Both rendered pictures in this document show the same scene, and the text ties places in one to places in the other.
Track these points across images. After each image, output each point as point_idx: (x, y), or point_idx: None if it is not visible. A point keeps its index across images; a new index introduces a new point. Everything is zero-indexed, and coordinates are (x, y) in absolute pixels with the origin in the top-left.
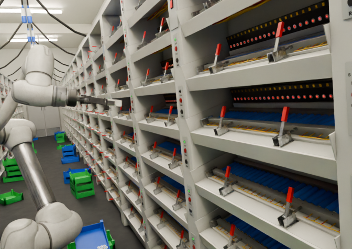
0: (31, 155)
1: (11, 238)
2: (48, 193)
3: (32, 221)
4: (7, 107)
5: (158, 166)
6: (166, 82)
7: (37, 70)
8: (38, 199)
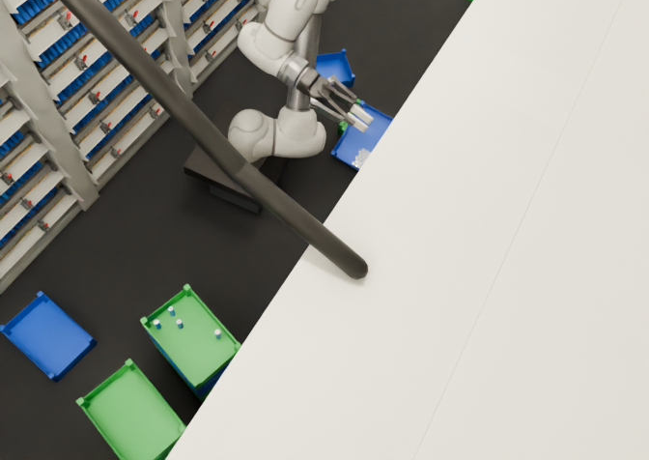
0: (308, 36)
1: (235, 131)
2: (302, 98)
3: (263, 126)
4: (268, 2)
5: None
6: None
7: (272, 31)
8: (289, 96)
